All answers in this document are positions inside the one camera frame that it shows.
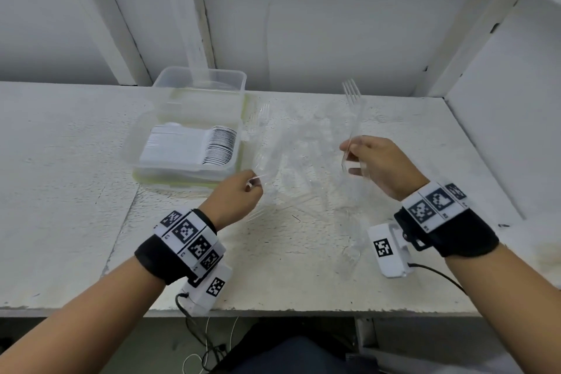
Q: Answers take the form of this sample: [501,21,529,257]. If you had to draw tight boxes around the person's right hand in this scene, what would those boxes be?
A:
[340,136,430,203]

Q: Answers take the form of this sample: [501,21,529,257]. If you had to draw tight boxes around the clear plastic container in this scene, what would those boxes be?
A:
[122,66,248,183]

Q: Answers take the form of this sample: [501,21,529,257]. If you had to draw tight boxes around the black wristband with marker tags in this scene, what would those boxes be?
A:
[394,181,500,258]
[134,208,227,287]

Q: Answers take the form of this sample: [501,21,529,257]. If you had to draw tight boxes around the white wooden shelf frame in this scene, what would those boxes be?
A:
[0,0,561,99]

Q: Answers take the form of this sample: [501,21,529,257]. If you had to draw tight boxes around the clear container lid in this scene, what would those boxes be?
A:
[131,91,254,189]

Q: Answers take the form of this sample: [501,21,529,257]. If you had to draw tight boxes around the person's dark trousers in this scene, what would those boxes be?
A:
[214,333,380,374]

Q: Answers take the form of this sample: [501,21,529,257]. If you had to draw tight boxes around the black camera cable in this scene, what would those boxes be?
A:
[407,262,468,294]
[175,292,229,363]

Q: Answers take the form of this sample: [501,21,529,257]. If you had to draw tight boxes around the person's left hand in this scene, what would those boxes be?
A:
[205,169,264,233]

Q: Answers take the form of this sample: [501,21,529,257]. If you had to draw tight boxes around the pile of clear plastic cutlery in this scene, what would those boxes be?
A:
[256,100,371,284]

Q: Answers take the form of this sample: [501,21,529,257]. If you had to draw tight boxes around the person's left forearm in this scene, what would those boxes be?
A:
[0,254,168,374]

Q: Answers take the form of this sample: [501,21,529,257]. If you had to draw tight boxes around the clear plastic fork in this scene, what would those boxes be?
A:
[245,103,273,189]
[340,78,371,180]

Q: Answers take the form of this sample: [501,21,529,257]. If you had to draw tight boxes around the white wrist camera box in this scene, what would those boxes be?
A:
[367,222,416,278]
[177,264,233,317]

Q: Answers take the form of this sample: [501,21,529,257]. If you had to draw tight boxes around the person's right forearm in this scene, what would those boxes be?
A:
[444,241,561,374]

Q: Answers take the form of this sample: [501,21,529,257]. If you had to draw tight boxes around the stack of white plastic spoons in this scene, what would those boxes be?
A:
[140,122,240,167]

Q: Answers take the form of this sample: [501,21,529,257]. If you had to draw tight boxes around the thin white cable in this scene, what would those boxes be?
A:
[183,316,241,374]

